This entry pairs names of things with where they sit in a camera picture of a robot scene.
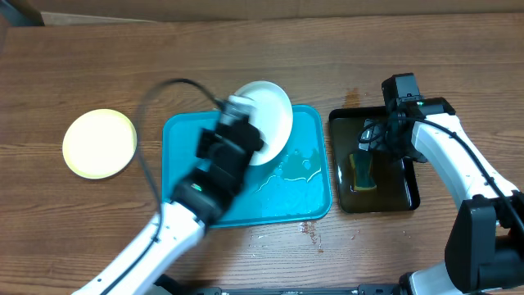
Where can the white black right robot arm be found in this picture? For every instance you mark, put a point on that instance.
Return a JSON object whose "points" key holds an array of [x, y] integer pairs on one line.
{"points": [[484, 251]]}

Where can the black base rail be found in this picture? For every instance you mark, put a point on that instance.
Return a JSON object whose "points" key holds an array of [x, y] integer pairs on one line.
{"points": [[294, 290]]}

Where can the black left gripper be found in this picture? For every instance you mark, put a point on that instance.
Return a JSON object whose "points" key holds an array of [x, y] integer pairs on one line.
{"points": [[207, 142]]}

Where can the yellow-green plastic plate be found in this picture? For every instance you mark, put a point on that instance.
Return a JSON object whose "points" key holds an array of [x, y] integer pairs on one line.
{"points": [[99, 144]]}

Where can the white plate with sauce streak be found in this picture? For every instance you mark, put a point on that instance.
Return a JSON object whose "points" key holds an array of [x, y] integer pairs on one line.
{"points": [[272, 116]]}

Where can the black tray with water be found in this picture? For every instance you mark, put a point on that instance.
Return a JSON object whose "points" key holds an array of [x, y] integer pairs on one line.
{"points": [[395, 179]]}

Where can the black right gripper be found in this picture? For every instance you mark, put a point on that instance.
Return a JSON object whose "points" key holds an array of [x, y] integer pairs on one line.
{"points": [[381, 146]]}

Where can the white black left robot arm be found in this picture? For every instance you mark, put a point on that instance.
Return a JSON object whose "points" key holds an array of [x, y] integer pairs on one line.
{"points": [[197, 201]]}

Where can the teal plastic serving tray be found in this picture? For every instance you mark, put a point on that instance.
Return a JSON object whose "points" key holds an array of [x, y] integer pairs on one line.
{"points": [[294, 186]]}

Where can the green yellow scrub sponge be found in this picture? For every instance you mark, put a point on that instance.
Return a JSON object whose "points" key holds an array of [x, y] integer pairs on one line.
{"points": [[362, 165]]}

